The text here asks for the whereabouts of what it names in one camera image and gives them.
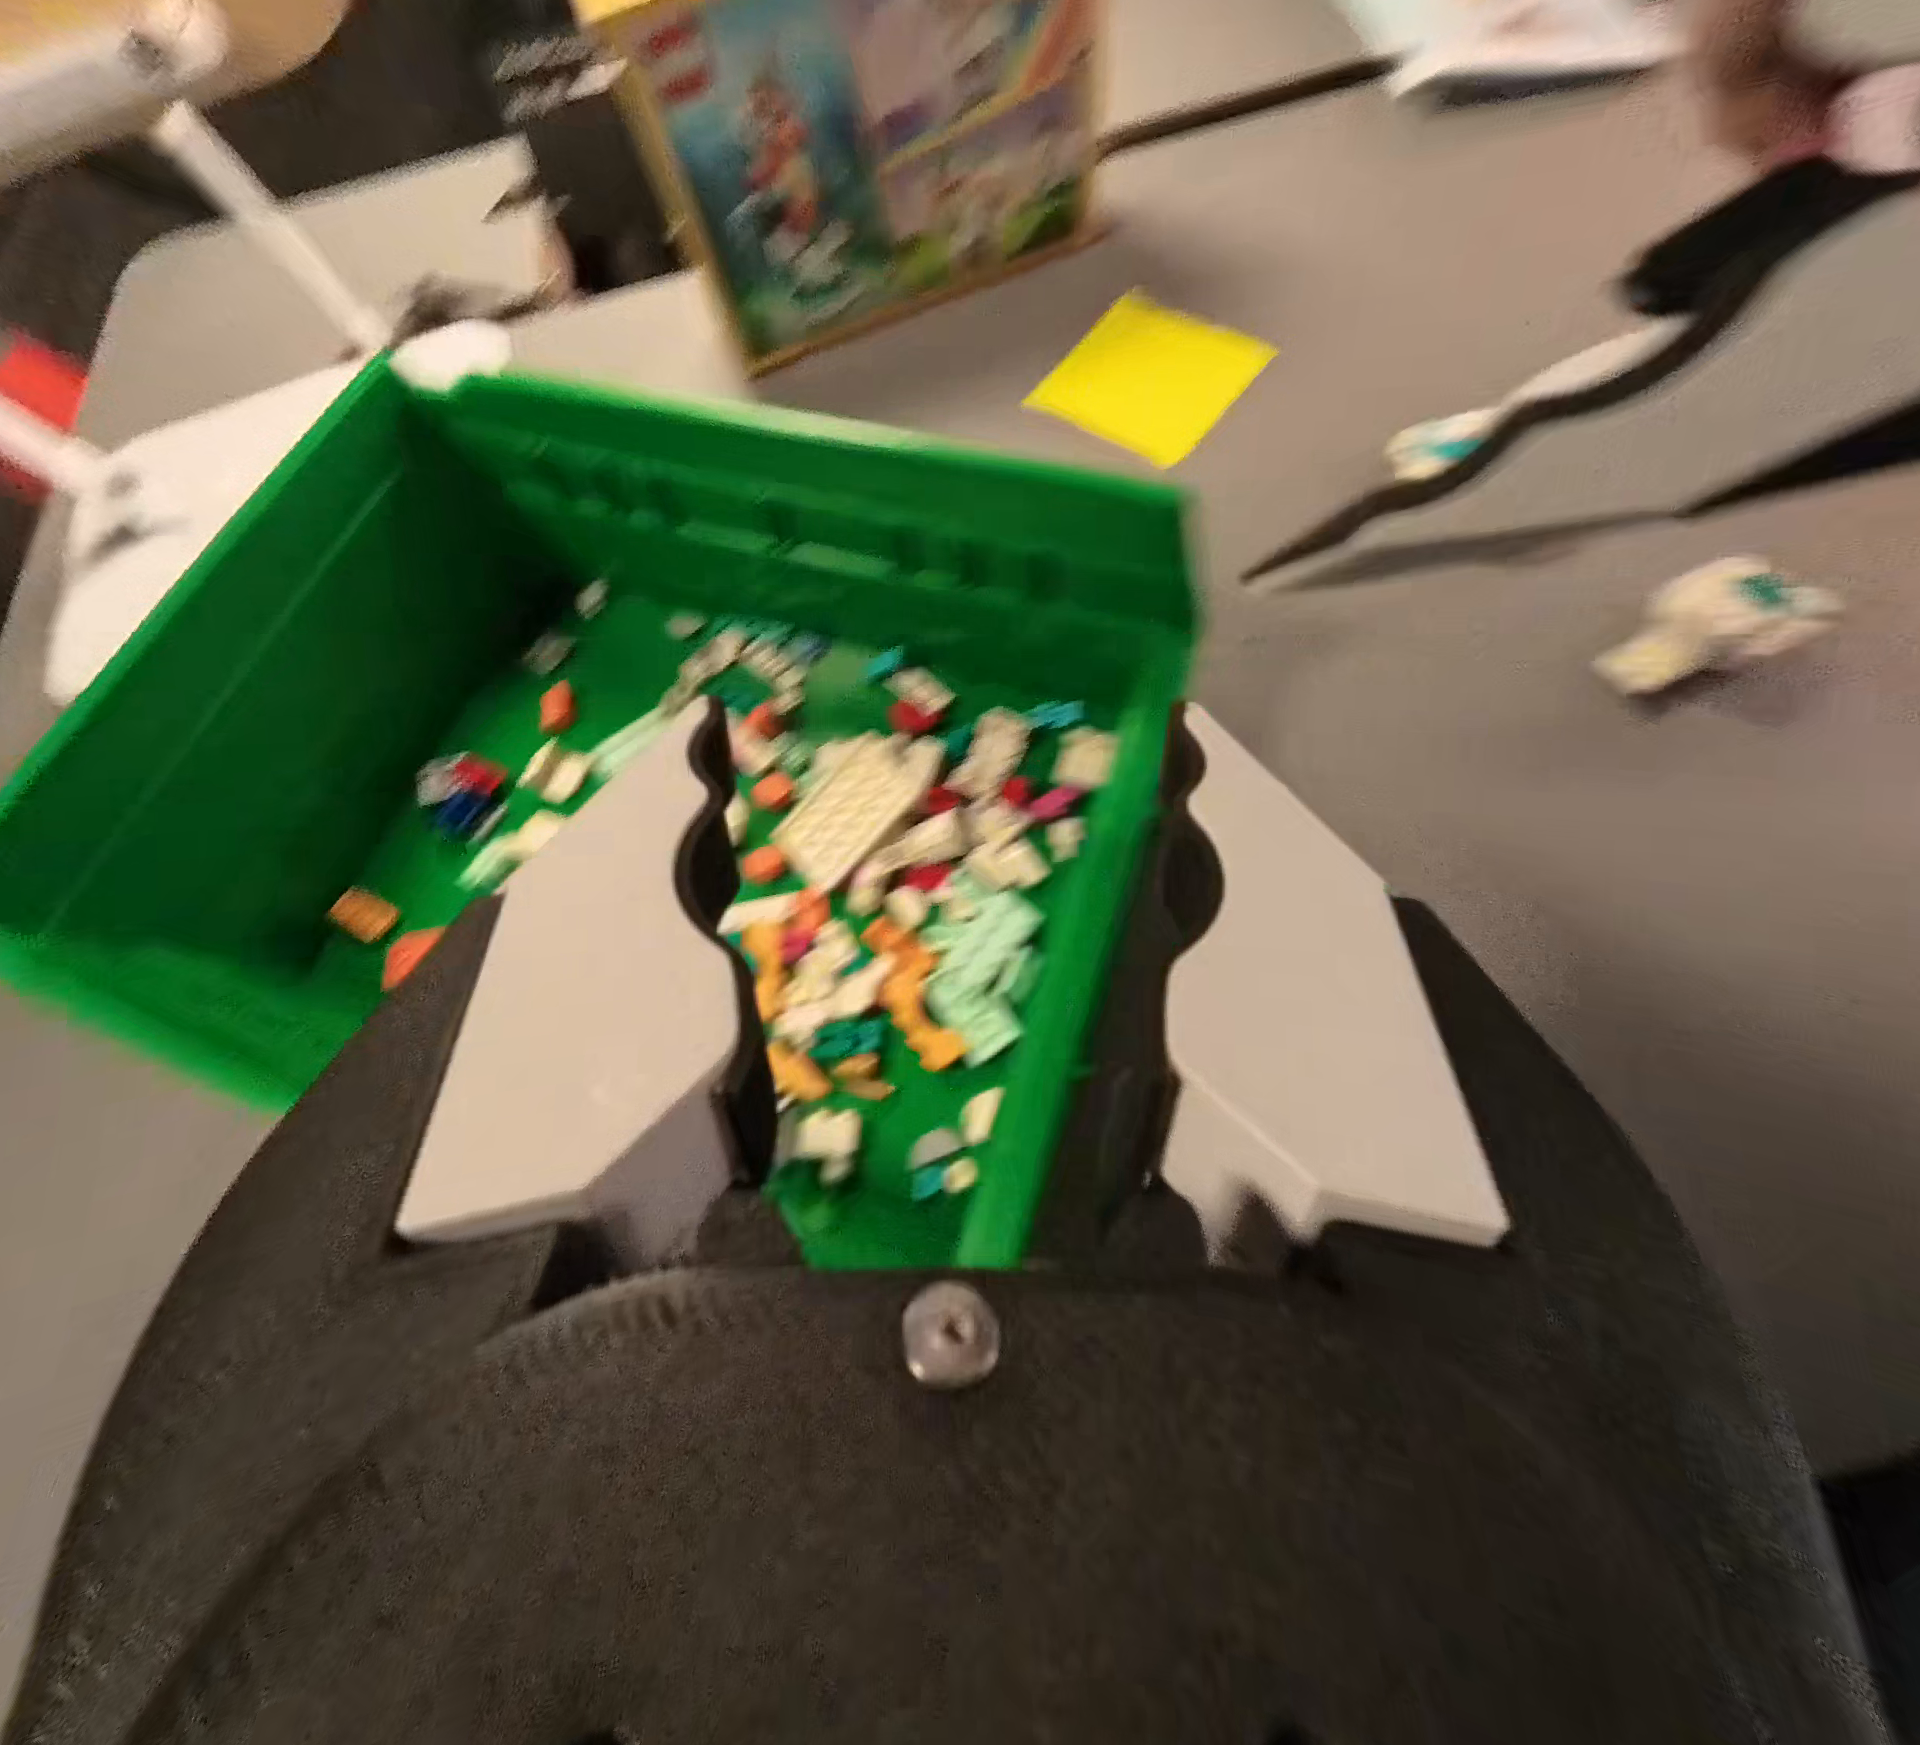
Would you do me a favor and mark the yellow sticky note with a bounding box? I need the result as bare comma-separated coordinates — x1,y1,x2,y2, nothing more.
1024,287,1280,472

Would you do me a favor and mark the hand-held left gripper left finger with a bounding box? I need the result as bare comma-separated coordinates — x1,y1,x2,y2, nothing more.
390,699,781,1274

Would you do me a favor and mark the white brick assembly teal brick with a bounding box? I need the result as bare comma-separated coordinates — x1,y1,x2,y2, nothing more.
1591,555,1847,699

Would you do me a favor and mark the pile of toy bricks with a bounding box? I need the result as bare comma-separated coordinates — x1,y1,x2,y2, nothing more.
338,579,1130,1204

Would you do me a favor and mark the orange traffic cone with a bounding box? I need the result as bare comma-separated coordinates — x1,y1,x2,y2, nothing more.
0,327,93,496

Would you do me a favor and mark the colourful toy set box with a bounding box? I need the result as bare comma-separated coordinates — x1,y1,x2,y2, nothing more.
567,0,1127,381

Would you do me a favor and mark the green plastic bin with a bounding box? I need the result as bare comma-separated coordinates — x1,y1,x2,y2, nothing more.
0,350,1212,1274

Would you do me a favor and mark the white teal toy brick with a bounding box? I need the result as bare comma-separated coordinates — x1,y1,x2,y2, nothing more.
1384,404,1506,483

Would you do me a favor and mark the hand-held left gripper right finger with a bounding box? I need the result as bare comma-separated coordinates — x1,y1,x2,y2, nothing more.
1048,699,1512,1264

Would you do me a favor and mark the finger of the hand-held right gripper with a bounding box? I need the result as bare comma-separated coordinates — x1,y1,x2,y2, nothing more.
1392,319,1715,491

